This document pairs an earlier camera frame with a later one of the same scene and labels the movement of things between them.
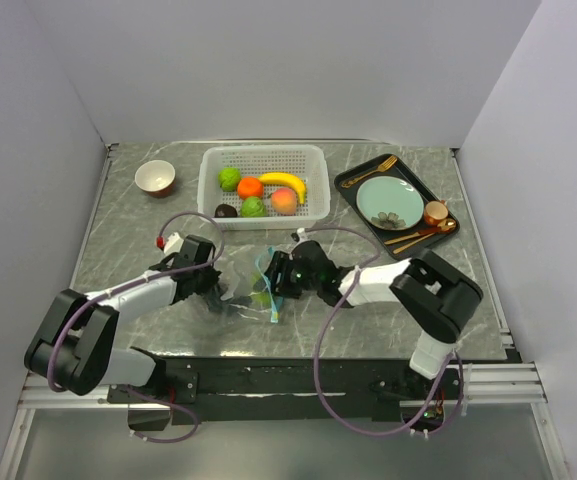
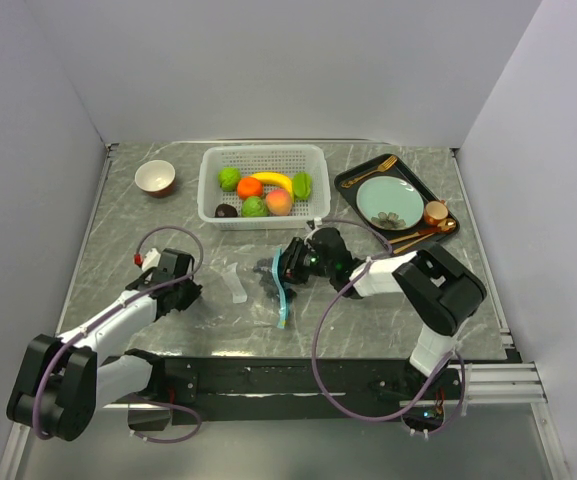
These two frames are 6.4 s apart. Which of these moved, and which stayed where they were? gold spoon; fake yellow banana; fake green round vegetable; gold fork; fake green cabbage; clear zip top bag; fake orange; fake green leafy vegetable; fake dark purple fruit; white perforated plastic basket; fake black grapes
Moved: clear zip top bag; fake green leafy vegetable; fake black grapes; fake yellow banana
Stayed: white perforated plastic basket; gold spoon; gold fork; fake orange; fake green cabbage; fake dark purple fruit; fake green round vegetable
